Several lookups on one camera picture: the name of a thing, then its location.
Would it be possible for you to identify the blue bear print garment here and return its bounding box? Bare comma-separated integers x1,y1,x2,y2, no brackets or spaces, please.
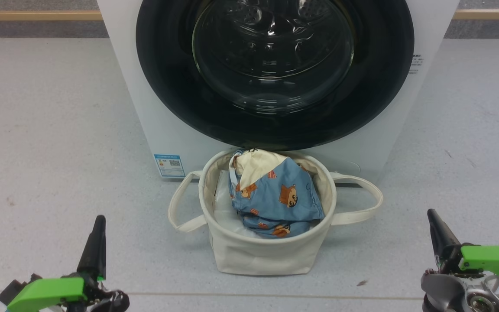
229,156,324,239

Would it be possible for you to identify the cream printed garment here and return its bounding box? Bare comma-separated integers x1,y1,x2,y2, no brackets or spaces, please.
230,149,287,189

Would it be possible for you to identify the white basket liner cloth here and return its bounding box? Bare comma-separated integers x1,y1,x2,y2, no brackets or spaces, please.
213,171,254,239

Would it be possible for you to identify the blue energy label sticker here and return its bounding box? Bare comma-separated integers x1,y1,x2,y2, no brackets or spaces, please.
154,154,186,178

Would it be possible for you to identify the white front-load washing machine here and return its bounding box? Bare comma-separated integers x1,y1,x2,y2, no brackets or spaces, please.
97,0,460,185

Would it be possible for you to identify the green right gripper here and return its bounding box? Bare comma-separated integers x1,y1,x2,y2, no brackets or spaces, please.
427,209,499,295

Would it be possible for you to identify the cream canvas laundry basket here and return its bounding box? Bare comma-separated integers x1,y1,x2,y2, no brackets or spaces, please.
168,149,383,276

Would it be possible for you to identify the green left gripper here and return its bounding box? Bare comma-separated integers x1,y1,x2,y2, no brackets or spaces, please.
0,215,130,312

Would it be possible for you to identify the black round glass washer door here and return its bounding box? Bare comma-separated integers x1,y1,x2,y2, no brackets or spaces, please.
136,0,415,151

